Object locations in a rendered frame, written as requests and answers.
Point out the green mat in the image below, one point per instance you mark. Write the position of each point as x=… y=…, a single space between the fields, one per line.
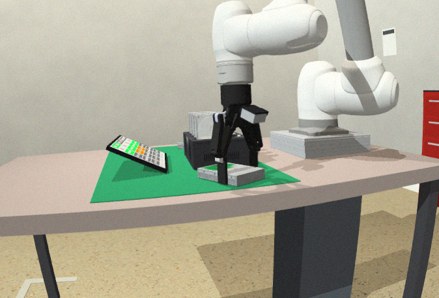
x=123 y=179

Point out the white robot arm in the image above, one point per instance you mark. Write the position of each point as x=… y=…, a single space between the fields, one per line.
x=363 y=87

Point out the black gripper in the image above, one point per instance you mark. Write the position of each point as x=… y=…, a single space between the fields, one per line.
x=225 y=124

